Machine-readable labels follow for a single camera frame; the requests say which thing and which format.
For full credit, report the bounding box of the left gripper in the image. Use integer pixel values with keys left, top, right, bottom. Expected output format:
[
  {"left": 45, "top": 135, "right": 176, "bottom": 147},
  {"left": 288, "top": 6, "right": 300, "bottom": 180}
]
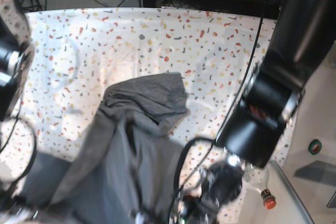
[{"left": 181, "top": 155, "right": 244, "bottom": 223}]

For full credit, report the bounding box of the grey t-shirt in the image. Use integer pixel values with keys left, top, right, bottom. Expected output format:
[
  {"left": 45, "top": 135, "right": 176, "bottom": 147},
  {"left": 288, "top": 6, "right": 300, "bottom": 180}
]
[{"left": 50, "top": 73, "right": 187, "bottom": 223}]

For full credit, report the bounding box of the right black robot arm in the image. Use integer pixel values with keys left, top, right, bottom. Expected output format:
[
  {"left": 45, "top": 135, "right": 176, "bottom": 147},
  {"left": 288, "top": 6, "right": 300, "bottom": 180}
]
[{"left": 1, "top": 0, "right": 35, "bottom": 122}]

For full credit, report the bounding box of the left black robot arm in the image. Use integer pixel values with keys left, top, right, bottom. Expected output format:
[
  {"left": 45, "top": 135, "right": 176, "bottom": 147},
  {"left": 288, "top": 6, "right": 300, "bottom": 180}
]
[{"left": 166, "top": 0, "right": 335, "bottom": 223}]

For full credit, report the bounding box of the clear plastic bottle red cap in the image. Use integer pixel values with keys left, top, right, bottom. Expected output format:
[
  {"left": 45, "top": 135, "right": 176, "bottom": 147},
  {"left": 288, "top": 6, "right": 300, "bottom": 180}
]
[{"left": 243, "top": 164, "right": 277, "bottom": 210}]

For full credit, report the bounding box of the green tape roll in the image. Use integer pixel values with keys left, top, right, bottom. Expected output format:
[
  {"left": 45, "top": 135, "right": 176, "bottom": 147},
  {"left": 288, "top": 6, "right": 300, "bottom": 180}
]
[{"left": 308, "top": 139, "right": 322, "bottom": 155}]

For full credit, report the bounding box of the terrazzo pattern tablecloth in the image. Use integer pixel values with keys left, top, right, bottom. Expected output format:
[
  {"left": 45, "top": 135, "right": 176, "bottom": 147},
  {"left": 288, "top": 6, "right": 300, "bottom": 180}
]
[{"left": 0, "top": 7, "right": 311, "bottom": 224}]

